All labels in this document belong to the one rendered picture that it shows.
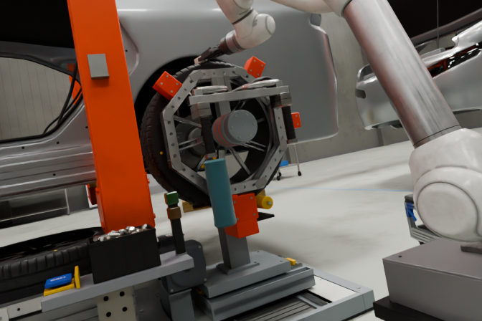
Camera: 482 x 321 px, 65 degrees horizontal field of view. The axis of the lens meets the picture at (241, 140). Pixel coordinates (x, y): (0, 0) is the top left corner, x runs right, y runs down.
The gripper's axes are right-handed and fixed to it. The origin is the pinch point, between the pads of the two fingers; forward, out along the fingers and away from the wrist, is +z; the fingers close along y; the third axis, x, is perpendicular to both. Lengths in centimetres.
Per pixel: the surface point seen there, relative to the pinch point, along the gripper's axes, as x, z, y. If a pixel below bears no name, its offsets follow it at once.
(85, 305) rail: -80, 19, -71
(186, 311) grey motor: -102, 16, -34
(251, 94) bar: -24.0, -29.6, -9.2
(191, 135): -30.3, 36.4, 14.1
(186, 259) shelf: -70, -22, -54
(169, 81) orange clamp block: -8.8, -2.3, -23.1
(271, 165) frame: -54, -16, 7
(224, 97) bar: -22.3, -24.9, -19.4
